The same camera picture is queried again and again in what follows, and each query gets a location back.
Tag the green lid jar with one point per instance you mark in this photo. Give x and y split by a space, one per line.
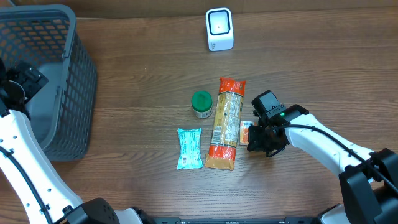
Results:
202 104

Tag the grey plastic basket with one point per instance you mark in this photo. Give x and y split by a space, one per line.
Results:
45 37

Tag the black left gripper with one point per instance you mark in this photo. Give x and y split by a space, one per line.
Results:
32 80

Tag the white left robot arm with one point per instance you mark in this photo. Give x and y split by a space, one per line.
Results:
45 196

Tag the teal snack packet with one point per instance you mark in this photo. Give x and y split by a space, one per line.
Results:
190 149

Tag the orange spaghetti package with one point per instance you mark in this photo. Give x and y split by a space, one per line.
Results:
225 134

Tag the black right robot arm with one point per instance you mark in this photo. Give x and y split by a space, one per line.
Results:
368 179

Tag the small orange snack packet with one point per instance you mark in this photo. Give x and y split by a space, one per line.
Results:
244 131

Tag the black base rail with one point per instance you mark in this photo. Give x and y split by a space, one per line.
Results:
286 220

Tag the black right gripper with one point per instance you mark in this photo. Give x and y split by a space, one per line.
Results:
254 145

